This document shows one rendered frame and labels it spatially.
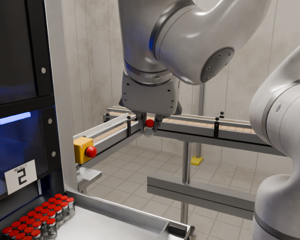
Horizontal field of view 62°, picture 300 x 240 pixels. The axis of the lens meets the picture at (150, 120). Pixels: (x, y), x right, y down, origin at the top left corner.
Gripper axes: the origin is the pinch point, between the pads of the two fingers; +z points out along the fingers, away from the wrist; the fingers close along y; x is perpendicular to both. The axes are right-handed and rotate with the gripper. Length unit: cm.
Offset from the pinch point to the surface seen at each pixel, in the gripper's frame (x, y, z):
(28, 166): 9.0, 30.6, 18.0
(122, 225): 16.8, 4.1, 27.4
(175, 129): -46, -7, 77
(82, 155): -2.9, 23.4, 32.9
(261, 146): -37, -50, 65
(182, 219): -8, -21, 123
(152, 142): -132, 18, 262
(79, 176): 0, 26, 46
